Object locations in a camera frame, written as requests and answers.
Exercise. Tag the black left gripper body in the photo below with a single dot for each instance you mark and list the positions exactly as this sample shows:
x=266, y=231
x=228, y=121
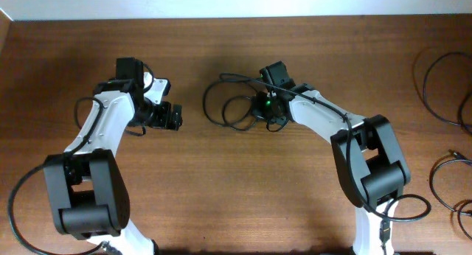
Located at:
x=159, y=117

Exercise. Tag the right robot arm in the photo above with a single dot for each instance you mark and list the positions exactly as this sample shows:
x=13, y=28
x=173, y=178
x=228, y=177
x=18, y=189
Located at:
x=370, y=164

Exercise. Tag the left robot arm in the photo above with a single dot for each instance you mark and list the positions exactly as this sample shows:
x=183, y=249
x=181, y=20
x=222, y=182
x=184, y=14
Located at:
x=87, y=194

